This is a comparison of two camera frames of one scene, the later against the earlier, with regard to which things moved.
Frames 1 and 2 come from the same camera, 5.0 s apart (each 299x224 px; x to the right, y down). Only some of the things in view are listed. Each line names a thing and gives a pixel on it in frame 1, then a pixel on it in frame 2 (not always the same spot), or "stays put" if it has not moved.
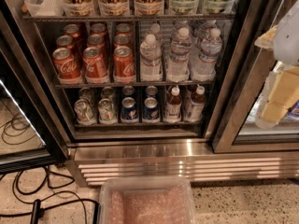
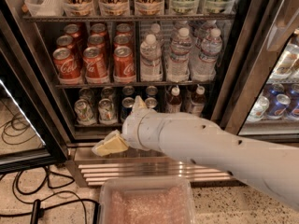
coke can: (123, 64) stays put
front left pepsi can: (129, 108) stays put
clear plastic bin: (146, 200) stays put
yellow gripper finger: (284, 93) to (113, 143)
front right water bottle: (206, 65) stays put
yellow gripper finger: (268, 39) to (138, 105)
